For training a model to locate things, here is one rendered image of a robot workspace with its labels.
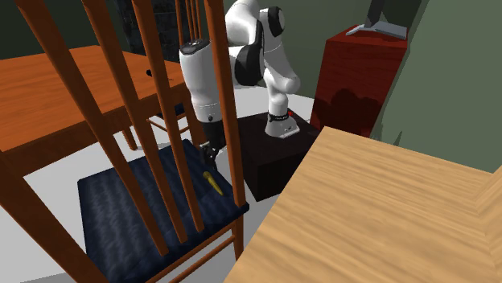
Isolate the yellow cone-shaped object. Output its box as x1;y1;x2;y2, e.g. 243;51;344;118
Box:
202;170;225;196

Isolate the black robot stand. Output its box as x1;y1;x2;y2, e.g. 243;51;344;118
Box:
235;111;323;203

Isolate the brown wooden chair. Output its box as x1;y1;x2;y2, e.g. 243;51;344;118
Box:
146;0;206;137

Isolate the wooden chair with blue cushion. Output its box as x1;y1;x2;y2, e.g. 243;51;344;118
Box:
0;0;251;283

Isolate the dark red wooden cabinet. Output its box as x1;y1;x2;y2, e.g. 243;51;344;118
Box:
309;24;409;138

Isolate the reddish brown wooden table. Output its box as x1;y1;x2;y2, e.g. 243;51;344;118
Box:
0;44;207;178

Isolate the light wooden table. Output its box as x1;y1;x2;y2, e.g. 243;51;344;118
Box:
223;125;502;283

